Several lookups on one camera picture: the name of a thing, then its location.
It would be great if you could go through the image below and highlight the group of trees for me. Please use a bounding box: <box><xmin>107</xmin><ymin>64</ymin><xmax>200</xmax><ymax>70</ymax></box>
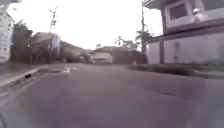
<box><xmin>10</xmin><ymin>19</ymin><xmax>34</xmax><ymax>64</ymax></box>

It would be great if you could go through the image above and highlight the large building with pale wall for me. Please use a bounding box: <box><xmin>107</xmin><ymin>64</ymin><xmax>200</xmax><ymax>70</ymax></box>
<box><xmin>143</xmin><ymin>0</ymin><xmax>224</xmax><ymax>66</ymax></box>

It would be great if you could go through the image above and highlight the grey asphalt road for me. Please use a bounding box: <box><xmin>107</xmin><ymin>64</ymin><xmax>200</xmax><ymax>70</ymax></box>
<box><xmin>0</xmin><ymin>62</ymin><xmax>224</xmax><ymax>128</ymax></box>

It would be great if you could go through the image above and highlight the low house with roof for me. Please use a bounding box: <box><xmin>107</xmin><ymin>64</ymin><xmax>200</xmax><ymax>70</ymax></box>
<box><xmin>89</xmin><ymin>45</ymin><xmax>138</xmax><ymax>65</ymax></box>

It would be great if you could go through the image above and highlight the row of buildings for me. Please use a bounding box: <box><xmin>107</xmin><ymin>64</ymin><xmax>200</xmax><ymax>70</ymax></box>
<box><xmin>60</xmin><ymin>40</ymin><xmax>91</xmax><ymax>64</ymax></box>

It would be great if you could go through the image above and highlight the building with pale upper floor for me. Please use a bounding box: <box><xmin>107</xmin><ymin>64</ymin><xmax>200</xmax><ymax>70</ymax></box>
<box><xmin>29</xmin><ymin>31</ymin><xmax>63</xmax><ymax>64</ymax></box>

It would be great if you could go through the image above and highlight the white building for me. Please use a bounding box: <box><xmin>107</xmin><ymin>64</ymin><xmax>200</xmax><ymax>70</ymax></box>
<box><xmin>0</xmin><ymin>0</ymin><xmax>16</xmax><ymax>64</ymax></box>

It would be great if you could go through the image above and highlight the planted strip with bushes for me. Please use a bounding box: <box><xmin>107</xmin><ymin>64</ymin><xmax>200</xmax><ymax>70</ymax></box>
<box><xmin>125</xmin><ymin>63</ymin><xmax>198</xmax><ymax>77</ymax></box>

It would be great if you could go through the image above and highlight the concrete kerb pavement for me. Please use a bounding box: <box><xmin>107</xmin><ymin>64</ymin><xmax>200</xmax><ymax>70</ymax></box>
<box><xmin>0</xmin><ymin>63</ymin><xmax>42</xmax><ymax>89</ymax></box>

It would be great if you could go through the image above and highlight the palm tree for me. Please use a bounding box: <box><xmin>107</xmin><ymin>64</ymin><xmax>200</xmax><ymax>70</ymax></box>
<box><xmin>134</xmin><ymin>29</ymin><xmax>155</xmax><ymax>54</ymax></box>

